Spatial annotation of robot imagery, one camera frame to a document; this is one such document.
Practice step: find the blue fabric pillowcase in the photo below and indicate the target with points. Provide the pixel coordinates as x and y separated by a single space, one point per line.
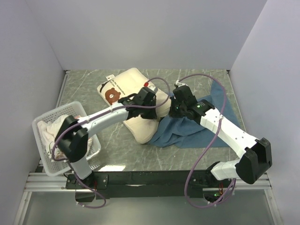
185 133

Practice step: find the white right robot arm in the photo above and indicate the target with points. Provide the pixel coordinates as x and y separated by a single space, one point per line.
254 154

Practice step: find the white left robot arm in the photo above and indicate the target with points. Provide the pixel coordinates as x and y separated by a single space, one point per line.
73 135

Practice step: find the white printed cloth in basket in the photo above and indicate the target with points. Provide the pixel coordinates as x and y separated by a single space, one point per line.
48 132

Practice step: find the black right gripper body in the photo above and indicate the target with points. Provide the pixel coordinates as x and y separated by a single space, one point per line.
177 109

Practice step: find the white plastic laundry basket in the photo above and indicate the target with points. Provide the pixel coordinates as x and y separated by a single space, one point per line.
54 168

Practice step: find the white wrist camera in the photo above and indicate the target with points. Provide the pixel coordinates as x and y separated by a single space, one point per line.
178 83
151 86

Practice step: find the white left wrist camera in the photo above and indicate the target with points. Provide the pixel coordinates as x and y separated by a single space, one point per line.
151 86

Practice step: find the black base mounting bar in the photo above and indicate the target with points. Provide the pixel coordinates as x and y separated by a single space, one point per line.
153 183

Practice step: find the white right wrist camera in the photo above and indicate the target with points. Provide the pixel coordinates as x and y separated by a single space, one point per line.
178 83

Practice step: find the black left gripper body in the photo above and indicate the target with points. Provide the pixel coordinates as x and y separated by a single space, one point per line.
148 113

